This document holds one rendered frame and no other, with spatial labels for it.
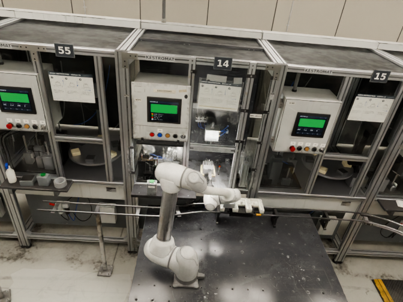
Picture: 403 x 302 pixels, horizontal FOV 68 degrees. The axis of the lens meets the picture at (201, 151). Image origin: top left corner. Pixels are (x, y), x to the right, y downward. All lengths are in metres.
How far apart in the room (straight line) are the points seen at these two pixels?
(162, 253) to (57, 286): 1.36
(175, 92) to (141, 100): 0.26
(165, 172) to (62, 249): 1.91
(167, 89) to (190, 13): 3.59
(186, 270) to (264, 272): 0.62
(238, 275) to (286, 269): 0.37
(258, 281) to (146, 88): 1.59
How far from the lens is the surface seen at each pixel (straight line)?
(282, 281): 2.45
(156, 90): 2.20
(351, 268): 3.73
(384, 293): 3.69
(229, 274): 2.37
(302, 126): 2.41
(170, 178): 1.85
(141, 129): 2.35
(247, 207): 2.59
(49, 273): 3.36
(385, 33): 6.63
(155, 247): 2.14
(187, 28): 2.88
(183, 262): 2.09
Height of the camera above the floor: 2.59
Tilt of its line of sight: 32 degrees down
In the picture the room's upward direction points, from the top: 6 degrees clockwise
